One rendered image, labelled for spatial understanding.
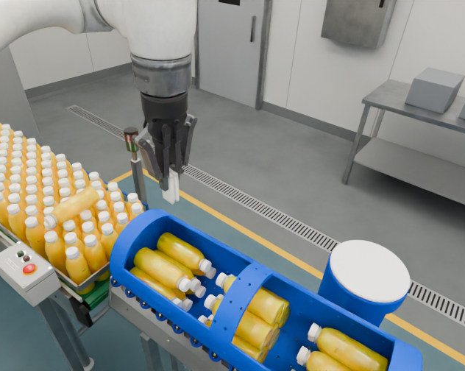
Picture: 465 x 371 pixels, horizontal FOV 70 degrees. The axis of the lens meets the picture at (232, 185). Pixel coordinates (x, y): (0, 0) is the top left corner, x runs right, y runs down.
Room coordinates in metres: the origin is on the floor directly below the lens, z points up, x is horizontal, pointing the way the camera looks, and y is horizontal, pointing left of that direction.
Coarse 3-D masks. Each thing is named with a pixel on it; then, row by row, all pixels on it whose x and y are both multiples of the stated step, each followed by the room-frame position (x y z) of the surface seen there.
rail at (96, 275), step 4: (108, 264) 0.80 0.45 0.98; (100, 268) 0.78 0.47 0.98; (104, 268) 0.78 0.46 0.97; (108, 268) 0.80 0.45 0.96; (96, 272) 0.76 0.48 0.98; (100, 272) 0.77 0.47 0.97; (104, 272) 0.78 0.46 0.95; (92, 276) 0.74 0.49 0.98; (96, 276) 0.75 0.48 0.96; (84, 280) 0.72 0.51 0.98; (88, 280) 0.73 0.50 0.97; (92, 280) 0.74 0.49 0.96; (80, 284) 0.70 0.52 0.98; (84, 284) 0.71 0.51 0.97; (88, 284) 0.72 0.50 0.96; (80, 288) 0.70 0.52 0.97; (84, 288) 0.71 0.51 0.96
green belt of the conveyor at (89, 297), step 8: (104, 280) 0.78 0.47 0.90; (72, 288) 0.74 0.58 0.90; (96, 288) 0.75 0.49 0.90; (104, 288) 0.75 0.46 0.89; (80, 296) 0.71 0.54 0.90; (88, 296) 0.71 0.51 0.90; (96, 296) 0.72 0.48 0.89; (104, 296) 0.73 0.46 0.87; (88, 304) 0.69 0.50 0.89; (96, 304) 0.70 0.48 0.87
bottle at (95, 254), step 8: (96, 240) 0.82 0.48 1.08; (88, 248) 0.79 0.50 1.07; (96, 248) 0.80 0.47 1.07; (88, 256) 0.78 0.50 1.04; (96, 256) 0.78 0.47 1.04; (104, 256) 0.81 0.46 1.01; (88, 264) 0.78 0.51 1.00; (96, 264) 0.78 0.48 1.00; (104, 264) 0.80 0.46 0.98; (96, 280) 0.77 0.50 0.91
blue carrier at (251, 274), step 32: (128, 224) 0.76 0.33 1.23; (160, 224) 0.87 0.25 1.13; (128, 256) 0.74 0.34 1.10; (224, 256) 0.77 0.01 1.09; (128, 288) 0.64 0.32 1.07; (256, 288) 0.54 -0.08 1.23; (288, 288) 0.64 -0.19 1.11; (192, 320) 0.50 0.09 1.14; (224, 320) 0.47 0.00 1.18; (288, 320) 0.59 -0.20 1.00; (320, 320) 0.57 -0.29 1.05; (352, 320) 0.52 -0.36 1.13; (224, 352) 0.43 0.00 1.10; (288, 352) 0.51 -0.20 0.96; (384, 352) 0.47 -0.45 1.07; (416, 352) 0.40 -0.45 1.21
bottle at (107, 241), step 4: (112, 232) 0.86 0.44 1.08; (116, 232) 0.89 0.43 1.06; (104, 236) 0.85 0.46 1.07; (108, 236) 0.85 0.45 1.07; (112, 236) 0.86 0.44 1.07; (116, 236) 0.87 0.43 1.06; (100, 240) 0.86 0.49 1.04; (104, 240) 0.84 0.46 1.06; (108, 240) 0.84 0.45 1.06; (112, 240) 0.85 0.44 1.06; (104, 244) 0.84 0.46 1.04; (108, 244) 0.84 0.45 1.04; (112, 244) 0.84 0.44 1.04; (104, 248) 0.84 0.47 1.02; (108, 248) 0.84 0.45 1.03; (112, 248) 0.84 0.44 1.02; (108, 252) 0.84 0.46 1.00; (108, 256) 0.84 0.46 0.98; (108, 260) 0.84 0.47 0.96
